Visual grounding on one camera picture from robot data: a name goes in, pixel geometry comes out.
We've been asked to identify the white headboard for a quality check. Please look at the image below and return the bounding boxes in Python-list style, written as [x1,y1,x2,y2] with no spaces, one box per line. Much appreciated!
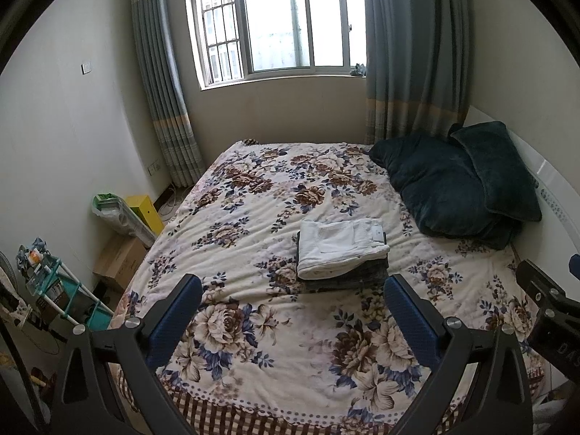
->
[464,104,580,264]

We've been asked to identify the clear plastic bag bin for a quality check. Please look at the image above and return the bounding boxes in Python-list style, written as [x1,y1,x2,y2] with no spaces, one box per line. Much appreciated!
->
[91,193,157,248]

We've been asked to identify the yellow box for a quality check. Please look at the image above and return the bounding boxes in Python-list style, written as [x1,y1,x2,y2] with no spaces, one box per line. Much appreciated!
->
[124,194,165,236]

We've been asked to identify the teal storage trolley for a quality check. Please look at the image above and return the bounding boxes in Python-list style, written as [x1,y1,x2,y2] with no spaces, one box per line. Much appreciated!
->
[16,236,117,332]

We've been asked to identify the white cable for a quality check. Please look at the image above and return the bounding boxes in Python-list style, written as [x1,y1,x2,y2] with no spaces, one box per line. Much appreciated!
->
[156,183,187,224]

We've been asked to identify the sliding window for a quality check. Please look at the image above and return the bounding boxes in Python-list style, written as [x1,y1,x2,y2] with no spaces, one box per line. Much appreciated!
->
[183,0,369,92]

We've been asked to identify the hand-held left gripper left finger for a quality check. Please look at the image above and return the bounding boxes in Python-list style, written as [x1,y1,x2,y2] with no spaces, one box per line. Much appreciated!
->
[50,273,203,435]

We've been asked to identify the dark grey folded pants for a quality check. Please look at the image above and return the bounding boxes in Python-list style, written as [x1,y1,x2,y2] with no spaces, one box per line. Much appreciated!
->
[296,231,391,292]

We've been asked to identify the white pants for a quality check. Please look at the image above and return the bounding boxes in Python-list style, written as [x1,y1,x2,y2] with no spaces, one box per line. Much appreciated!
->
[296,218,391,281]

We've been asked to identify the floral blanket with plaid underside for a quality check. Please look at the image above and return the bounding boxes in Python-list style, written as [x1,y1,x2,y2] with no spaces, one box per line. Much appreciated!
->
[109,140,551,435]

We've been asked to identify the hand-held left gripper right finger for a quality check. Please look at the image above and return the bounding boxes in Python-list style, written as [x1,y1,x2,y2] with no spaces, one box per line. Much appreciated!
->
[383,273,534,435]

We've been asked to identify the small dark green pillow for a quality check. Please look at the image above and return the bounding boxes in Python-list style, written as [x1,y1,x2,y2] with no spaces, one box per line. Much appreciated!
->
[448,120,543,223]

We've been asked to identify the large dark green pillow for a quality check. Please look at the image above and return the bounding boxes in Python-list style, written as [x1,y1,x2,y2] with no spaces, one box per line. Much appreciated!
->
[368,133,518,251]

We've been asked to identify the cardboard box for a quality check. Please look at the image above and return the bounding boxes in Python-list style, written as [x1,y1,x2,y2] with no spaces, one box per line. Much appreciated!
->
[92,236,148,291]

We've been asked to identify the grey-blue curtain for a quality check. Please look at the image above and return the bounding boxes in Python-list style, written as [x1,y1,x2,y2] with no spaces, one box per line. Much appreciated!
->
[360,0,475,146]
[130,0,206,188]

